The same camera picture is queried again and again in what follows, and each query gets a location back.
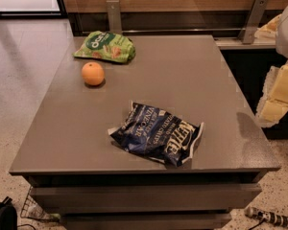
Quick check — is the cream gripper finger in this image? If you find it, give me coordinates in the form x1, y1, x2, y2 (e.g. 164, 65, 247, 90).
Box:
260, 100, 288, 122
270, 62, 288, 104

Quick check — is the blue kettle chip bag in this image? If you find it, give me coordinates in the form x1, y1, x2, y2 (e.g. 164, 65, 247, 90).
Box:
108, 103, 204, 167

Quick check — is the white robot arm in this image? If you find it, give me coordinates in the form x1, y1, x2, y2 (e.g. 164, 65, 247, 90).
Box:
255, 6, 288, 127

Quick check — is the green rice chip bag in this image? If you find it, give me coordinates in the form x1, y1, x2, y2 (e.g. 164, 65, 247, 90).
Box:
73, 31, 135, 63

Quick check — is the black bag on floor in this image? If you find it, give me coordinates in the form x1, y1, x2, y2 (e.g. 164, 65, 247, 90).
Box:
0, 196, 17, 230

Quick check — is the black white striped stick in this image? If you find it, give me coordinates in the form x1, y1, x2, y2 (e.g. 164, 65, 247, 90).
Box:
244, 207, 288, 229

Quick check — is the grey upper drawer front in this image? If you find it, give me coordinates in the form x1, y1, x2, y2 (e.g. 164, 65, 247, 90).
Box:
31, 184, 261, 214

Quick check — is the grey drawer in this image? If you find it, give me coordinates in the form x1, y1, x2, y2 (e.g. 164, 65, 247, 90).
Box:
60, 213, 231, 230
31, 184, 261, 214

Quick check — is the orange fruit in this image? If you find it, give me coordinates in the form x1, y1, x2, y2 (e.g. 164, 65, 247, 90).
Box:
82, 62, 105, 86

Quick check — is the grey lower drawer front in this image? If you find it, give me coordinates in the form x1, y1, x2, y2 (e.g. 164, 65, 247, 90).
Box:
60, 213, 231, 230

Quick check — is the right metal bracket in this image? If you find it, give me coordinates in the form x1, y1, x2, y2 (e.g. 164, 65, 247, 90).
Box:
238, 0, 270, 44

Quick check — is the metal bracket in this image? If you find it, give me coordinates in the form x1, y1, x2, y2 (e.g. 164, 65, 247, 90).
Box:
107, 0, 122, 34
238, 0, 270, 44

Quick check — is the left metal bracket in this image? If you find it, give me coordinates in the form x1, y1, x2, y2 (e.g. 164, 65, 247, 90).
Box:
107, 0, 122, 34

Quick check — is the wire basket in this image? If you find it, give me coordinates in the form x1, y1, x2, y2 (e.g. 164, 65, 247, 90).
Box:
20, 187, 60, 223

